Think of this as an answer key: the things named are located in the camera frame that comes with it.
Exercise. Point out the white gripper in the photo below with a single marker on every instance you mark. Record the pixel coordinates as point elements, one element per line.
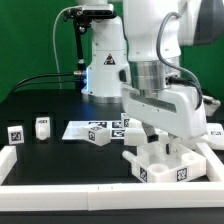
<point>173,111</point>

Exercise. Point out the white chair seat part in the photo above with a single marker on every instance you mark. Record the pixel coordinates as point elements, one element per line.
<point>158,163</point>

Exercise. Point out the white chair back frame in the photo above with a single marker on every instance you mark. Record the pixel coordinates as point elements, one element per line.
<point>214,137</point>

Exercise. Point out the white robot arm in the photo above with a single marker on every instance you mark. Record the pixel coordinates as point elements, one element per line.
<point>137,57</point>

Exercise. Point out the white marker sheet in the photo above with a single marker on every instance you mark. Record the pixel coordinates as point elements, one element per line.
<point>73,129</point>

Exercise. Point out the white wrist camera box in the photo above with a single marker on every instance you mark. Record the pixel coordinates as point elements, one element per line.
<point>211,105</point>

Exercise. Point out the white workspace border frame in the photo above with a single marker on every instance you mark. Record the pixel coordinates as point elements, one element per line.
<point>103,196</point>

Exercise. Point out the black camera on stand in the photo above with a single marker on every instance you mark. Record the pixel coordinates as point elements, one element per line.
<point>82,16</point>

